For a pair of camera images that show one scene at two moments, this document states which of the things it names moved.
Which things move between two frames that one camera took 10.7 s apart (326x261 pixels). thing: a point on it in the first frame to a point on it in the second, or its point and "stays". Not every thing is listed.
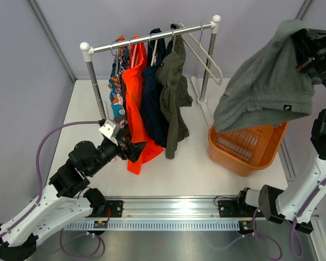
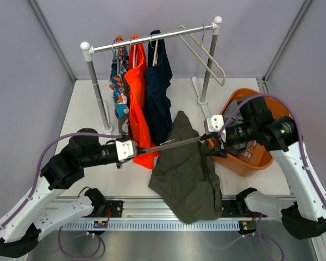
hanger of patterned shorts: x=116 y=59 stays
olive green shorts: x=175 y=92 to x=186 y=179
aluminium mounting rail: x=176 y=207 stays
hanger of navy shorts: x=154 y=61 stays
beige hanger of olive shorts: x=174 y=37 to x=170 y=143
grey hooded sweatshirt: x=262 y=85 to x=240 y=129
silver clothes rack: x=87 y=52 stays
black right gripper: x=312 y=43 to x=219 y=147
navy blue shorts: x=155 y=119 stays
